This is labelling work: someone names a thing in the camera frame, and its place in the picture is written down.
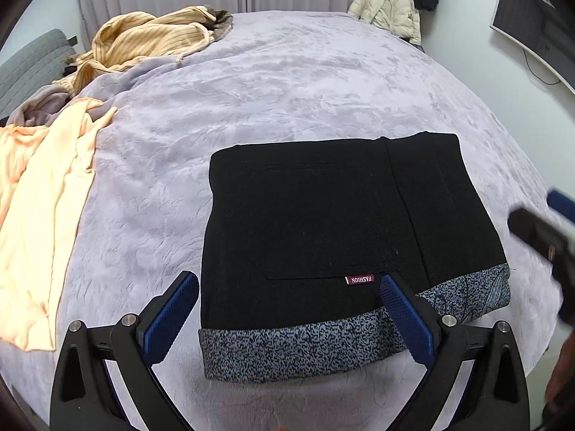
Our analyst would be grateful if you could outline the grey padded chair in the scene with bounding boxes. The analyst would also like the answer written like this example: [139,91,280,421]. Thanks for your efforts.
[0,28,79,120]

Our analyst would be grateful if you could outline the beige ribbed sweater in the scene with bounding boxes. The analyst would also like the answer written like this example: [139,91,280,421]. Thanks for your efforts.
[53,5,216,98]

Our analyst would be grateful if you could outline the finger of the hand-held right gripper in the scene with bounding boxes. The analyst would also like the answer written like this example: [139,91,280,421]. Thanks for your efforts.
[546,190,575,224]
[507,208,572,262]

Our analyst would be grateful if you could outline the peach cloth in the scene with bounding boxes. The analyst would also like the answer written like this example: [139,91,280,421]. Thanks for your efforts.
[0,97,118,352]

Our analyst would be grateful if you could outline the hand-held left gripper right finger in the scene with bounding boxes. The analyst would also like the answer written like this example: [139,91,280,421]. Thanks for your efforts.
[379,273,531,431]

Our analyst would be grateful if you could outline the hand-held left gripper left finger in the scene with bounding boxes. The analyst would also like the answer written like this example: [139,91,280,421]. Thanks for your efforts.
[50,270,201,431]

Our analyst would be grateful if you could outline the brown grey cloth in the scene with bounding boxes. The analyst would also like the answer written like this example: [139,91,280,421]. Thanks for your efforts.
[204,6,234,42]

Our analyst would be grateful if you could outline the black television cable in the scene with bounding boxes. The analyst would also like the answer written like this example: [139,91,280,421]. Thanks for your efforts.
[523,49,562,86]

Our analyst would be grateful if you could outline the person's right forearm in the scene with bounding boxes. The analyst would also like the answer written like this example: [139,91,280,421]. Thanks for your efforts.
[543,323,575,431]

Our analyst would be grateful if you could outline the grey taupe cloth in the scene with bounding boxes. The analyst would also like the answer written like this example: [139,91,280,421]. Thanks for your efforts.
[6,84,73,129]

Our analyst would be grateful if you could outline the black pants with speckled lining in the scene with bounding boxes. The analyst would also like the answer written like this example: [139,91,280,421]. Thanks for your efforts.
[199,131,513,384]

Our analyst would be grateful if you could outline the cream puffer jacket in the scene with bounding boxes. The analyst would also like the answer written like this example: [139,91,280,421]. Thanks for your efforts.
[347,0,423,46]

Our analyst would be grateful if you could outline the wall-mounted television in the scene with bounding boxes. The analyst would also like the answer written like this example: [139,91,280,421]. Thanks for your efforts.
[489,0,575,86]

